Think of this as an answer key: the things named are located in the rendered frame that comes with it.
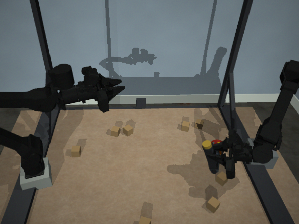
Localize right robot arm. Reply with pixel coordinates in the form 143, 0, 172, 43
0, 64, 99, 179

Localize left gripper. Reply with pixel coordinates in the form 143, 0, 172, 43
207, 129, 252, 179

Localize small tan block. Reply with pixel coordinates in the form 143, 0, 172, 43
195, 119, 204, 129
71, 146, 81, 157
181, 121, 190, 132
206, 196, 221, 213
123, 125, 133, 136
111, 126, 120, 137
139, 216, 151, 224
216, 171, 228, 186

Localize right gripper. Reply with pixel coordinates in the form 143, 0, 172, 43
75, 73, 125, 112

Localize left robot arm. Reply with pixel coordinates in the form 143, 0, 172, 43
228, 60, 299, 164

